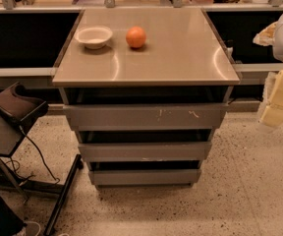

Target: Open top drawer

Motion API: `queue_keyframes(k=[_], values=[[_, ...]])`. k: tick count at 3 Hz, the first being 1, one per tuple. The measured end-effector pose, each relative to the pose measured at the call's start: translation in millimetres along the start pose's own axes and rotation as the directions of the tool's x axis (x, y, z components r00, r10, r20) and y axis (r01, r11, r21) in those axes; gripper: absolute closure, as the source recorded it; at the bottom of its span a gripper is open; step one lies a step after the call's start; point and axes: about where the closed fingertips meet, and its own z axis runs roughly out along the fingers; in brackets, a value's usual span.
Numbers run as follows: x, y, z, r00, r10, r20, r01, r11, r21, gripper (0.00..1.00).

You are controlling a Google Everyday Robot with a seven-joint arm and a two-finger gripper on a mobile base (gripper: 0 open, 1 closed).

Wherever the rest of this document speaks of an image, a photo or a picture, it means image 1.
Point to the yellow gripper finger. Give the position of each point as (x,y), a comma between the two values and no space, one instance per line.
(266,36)
(271,108)

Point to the grey top drawer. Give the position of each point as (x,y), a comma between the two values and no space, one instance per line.
(144,117)

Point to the grey drawer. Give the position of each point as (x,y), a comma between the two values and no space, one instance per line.
(144,177)
(145,152)
(144,117)

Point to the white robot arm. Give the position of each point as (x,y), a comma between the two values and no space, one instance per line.
(277,48)

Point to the grey middle drawer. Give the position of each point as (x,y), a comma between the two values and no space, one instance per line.
(145,152)

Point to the grey bottom drawer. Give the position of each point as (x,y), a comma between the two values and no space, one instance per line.
(144,177)

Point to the grey drawer cabinet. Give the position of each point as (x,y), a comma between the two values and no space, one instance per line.
(181,62)

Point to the orange fruit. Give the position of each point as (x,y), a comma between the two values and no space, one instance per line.
(136,37)

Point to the white bowl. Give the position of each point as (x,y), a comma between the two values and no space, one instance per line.
(93,37)

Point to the dark device on stand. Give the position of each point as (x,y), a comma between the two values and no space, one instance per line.
(19,109)

